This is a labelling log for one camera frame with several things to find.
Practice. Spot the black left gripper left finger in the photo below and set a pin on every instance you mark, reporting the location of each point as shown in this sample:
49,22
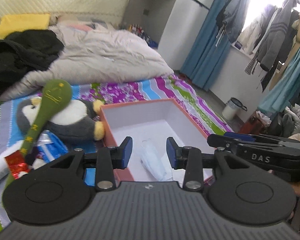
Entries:
125,151

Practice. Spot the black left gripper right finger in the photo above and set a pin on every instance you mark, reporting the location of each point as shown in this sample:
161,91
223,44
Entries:
174,153

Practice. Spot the blue surgical face mask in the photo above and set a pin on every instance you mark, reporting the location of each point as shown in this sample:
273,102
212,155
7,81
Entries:
156,166

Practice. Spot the blue plastic snack bag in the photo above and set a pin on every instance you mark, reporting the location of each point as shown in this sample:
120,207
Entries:
50,147

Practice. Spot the panda plush toy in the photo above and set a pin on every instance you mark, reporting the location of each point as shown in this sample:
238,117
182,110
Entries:
34,163

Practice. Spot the orange cardboard box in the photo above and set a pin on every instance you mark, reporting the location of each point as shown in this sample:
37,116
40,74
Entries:
156,120

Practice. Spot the red suitcase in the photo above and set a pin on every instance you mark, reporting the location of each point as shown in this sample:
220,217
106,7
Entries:
257,123

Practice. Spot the grey penguin plush toy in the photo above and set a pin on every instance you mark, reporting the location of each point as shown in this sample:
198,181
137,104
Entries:
76,123

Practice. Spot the light blue hanging garment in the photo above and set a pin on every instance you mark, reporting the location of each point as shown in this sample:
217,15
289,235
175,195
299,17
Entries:
286,88

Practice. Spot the white trash bin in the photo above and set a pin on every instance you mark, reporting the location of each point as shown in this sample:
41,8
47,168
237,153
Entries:
231,108

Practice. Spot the long green plush toy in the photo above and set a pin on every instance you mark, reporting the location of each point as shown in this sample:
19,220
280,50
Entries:
56,95

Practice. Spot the blue curtain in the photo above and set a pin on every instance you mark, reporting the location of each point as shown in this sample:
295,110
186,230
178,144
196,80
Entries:
205,59

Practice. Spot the red foil packet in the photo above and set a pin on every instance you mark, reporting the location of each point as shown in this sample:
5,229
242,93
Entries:
17,165

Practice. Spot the grey duvet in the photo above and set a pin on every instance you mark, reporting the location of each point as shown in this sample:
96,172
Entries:
114,56

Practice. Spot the hanging grey striped jacket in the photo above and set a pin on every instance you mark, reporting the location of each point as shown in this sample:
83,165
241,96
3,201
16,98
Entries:
276,43

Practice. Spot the black clothing pile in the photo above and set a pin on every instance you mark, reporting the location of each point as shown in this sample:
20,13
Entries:
26,51

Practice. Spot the hanging denim jacket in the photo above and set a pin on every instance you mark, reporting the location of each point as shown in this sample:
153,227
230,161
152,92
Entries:
230,19

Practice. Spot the cream padded headboard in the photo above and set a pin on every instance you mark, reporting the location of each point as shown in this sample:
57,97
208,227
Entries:
55,2

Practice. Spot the yellow pillow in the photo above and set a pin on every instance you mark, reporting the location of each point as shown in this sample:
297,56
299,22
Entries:
22,22

